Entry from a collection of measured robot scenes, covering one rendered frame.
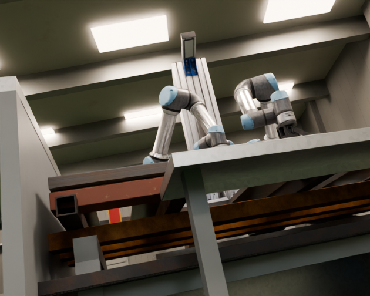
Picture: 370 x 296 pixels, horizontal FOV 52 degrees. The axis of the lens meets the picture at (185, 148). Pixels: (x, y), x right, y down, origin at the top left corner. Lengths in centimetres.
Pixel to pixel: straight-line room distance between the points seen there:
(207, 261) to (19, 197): 42
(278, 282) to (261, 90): 99
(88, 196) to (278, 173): 52
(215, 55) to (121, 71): 172
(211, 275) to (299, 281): 119
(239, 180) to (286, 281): 99
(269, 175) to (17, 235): 64
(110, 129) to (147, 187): 810
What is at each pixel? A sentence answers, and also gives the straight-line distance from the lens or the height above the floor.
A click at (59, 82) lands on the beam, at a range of 720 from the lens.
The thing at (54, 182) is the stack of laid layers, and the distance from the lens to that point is 107.
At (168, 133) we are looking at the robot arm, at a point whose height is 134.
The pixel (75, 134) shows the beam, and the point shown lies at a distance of 929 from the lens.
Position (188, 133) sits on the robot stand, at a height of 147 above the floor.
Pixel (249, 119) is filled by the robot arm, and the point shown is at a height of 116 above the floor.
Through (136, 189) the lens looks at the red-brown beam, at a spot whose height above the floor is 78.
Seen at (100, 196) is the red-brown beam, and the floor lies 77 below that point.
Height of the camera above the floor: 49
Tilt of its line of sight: 20 degrees up
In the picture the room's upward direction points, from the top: 12 degrees counter-clockwise
